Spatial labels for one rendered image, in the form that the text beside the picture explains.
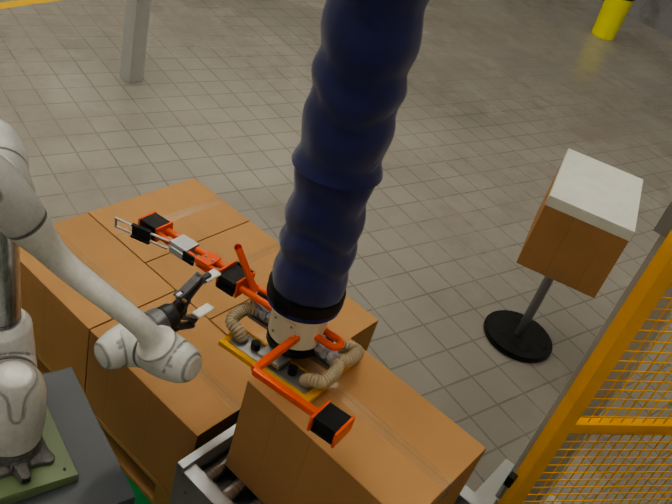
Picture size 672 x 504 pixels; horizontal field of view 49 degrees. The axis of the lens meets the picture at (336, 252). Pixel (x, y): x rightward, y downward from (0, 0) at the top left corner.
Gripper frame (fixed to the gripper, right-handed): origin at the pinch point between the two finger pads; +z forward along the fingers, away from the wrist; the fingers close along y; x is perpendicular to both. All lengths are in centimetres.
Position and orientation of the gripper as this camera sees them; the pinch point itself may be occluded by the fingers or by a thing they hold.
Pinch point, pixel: (211, 290)
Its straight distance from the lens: 222.6
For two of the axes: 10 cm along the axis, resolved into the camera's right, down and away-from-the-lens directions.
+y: -2.5, 7.8, 5.8
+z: 5.6, -3.7, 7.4
